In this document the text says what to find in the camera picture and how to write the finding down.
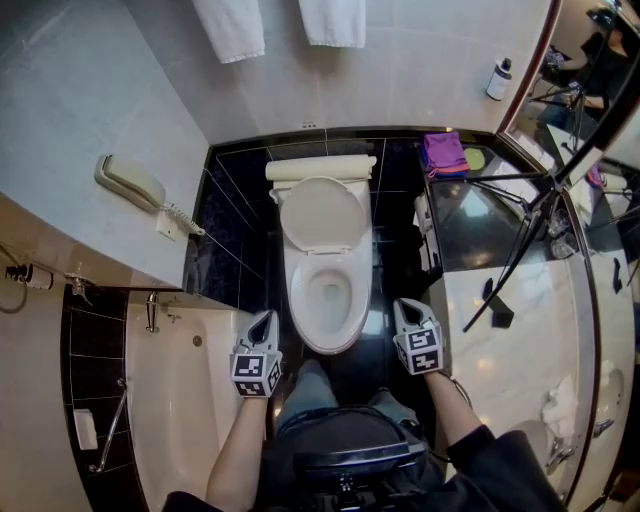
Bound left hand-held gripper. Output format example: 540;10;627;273
230;309;284;399

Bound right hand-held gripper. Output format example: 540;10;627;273
392;298;447;377

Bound white toilet seat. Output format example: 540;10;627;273
288;249;374;356

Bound person's left forearm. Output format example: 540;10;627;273
204;396;267;512

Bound person's right forearm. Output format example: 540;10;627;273
423;369;566;512

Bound white toilet bowl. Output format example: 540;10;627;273
269;177;375;357

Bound chrome toilet paper holder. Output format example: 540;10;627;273
413;192;444;274

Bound white toilet lid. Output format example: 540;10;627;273
278;175;366;256

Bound person's legs in blue jeans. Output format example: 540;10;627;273
277;358;421;436

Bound black stand on counter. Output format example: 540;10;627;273
479;277;515;330

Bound white bathtub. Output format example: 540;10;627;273
124;289;266;512

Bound chrome bathtub tap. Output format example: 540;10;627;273
144;292;161;334

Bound marble vanity counter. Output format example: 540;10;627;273
427;144;631;506

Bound black waist-worn device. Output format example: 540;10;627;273
262;407;446;512

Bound blue cloth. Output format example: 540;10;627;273
419;144;471;180

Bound clear drinking glass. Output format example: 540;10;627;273
547;208;571;237
549;233;579;260

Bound white folded card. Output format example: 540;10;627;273
479;159;541;201

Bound purple cloth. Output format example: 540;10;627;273
423;132;471;179

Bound crumpled white tissue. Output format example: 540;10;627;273
542;374;576;436

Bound rolled cream bath mat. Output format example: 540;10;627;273
264;154;378;184

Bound chrome grab bar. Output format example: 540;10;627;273
88;377;129;474

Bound chrome shower mixer valve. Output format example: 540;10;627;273
64;272;96;306

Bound chrome sink faucet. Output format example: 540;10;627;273
545;434;576;474

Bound white soap dish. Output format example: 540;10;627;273
73;408;99;451

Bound black tripod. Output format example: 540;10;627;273
429;89;640;334

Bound white handheld shower head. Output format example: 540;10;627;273
4;263;55;291

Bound wood-framed mirror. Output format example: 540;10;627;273
497;0;640;201

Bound white phone wall plate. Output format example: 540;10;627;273
155;212;179;242

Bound beige wall telephone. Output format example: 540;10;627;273
94;153;167;214

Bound chrome shower hose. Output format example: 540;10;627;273
0;242;29;315

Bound white bottle in wall holder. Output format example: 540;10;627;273
484;57;514;101

